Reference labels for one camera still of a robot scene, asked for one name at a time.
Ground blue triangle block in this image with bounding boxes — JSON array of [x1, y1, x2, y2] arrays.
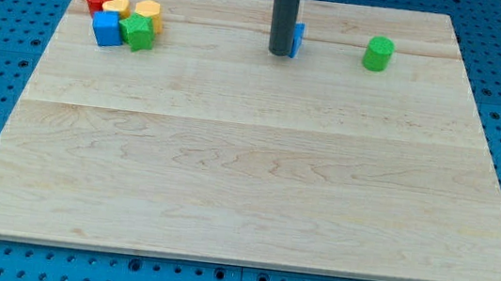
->
[[289, 23, 306, 58]]

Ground light wooden board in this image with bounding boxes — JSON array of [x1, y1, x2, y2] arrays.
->
[[0, 0, 501, 281]]

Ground green cylinder block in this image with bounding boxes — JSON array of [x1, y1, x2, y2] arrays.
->
[[362, 36, 396, 72]]

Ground green star block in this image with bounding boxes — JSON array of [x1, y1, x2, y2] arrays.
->
[[119, 13, 155, 52]]

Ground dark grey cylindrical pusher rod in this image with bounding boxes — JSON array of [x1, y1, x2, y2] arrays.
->
[[269, 0, 301, 56]]

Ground yellow hexagon block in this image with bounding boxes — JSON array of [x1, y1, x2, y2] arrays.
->
[[134, 0, 163, 34]]

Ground blue cube block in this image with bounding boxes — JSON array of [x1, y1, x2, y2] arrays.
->
[[92, 10, 123, 47]]

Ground yellow heart block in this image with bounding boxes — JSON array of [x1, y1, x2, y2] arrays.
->
[[102, 0, 131, 20]]

